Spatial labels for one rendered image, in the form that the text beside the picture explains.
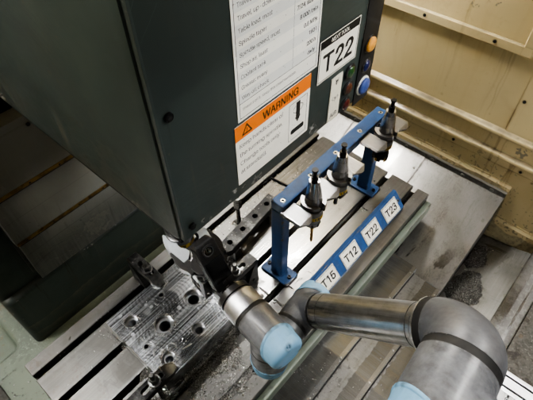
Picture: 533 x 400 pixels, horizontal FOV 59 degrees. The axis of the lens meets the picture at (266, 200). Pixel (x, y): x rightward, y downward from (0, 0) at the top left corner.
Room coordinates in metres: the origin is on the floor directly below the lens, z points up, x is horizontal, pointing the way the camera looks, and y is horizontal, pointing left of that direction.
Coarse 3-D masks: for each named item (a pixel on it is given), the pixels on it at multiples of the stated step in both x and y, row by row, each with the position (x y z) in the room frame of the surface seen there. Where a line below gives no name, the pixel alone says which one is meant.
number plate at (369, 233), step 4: (372, 220) 0.86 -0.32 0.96; (376, 220) 0.87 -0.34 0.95; (368, 224) 0.85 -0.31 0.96; (372, 224) 0.85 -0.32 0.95; (376, 224) 0.86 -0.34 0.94; (364, 228) 0.83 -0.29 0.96; (368, 228) 0.84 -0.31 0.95; (372, 228) 0.84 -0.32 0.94; (376, 228) 0.85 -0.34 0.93; (380, 228) 0.85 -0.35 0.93; (360, 232) 0.82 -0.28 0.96; (364, 232) 0.82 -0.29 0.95; (368, 232) 0.83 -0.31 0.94; (372, 232) 0.83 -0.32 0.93; (376, 232) 0.84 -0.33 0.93; (380, 232) 0.84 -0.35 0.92; (364, 236) 0.81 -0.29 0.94; (368, 236) 0.82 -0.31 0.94; (372, 236) 0.82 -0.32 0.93; (376, 236) 0.83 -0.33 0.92; (368, 240) 0.81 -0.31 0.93; (372, 240) 0.81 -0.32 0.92; (368, 244) 0.80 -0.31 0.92
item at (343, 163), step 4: (336, 156) 0.81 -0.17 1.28; (336, 160) 0.80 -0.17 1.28; (340, 160) 0.79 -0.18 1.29; (344, 160) 0.79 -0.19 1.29; (336, 164) 0.80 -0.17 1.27; (340, 164) 0.79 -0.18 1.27; (344, 164) 0.79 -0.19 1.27; (332, 168) 0.80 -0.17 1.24; (336, 168) 0.79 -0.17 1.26; (340, 168) 0.79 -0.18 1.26; (344, 168) 0.79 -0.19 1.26; (332, 172) 0.80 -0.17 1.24; (336, 172) 0.79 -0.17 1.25; (340, 172) 0.79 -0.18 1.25; (344, 172) 0.79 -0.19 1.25; (348, 172) 0.80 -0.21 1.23; (332, 176) 0.79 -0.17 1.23; (336, 176) 0.79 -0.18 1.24; (340, 176) 0.78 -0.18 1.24; (344, 176) 0.79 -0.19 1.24
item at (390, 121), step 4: (388, 108) 0.98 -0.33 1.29; (388, 112) 0.96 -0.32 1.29; (396, 112) 0.97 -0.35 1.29; (384, 116) 0.97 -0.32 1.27; (388, 116) 0.96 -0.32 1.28; (392, 116) 0.95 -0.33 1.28; (384, 120) 0.96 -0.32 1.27; (388, 120) 0.95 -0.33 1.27; (392, 120) 0.95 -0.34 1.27; (380, 124) 0.97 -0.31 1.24; (384, 124) 0.96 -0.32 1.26; (388, 124) 0.95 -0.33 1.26; (392, 124) 0.95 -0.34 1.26; (380, 128) 0.96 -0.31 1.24; (384, 128) 0.95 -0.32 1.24; (388, 128) 0.95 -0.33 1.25; (392, 128) 0.95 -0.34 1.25; (380, 132) 0.96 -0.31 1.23; (384, 132) 0.95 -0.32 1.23; (388, 132) 0.95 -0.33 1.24; (392, 132) 0.95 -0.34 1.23
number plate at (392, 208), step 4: (392, 200) 0.94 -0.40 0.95; (396, 200) 0.95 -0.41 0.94; (388, 204) 0.92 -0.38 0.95; (392, 204) 0.93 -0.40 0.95; (396, 204) 0.94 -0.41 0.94; (384, 208) 0.91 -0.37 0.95; (388, 208) 0.91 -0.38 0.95; (392, 208) 0.92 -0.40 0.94; (396, 208) 0.93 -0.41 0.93; (400, 208) 0.93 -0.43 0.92; (384, 212) 0.90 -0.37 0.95; (388, 212) 0.90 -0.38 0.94; (392, 212) 0.91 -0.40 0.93; (396, 212) 0.92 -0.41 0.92; (384, 216) 0.89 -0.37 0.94; (388, 216) 0.89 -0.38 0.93; (392, 216) 0.90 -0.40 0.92; (388, 220) 0.88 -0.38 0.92
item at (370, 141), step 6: (366, 138) 0.94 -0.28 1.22; (372, 138) 0.94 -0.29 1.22; (378, 138) 0.94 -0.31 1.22; (366, 144) 0.92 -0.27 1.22; (372, 144) 0.92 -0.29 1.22; (378, 144) 0.92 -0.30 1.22; (384, 144) 0.92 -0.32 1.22; (372, 150) 0.90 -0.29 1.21; (378, 150) 0.90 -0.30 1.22; (384, 150) 0.90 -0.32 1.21
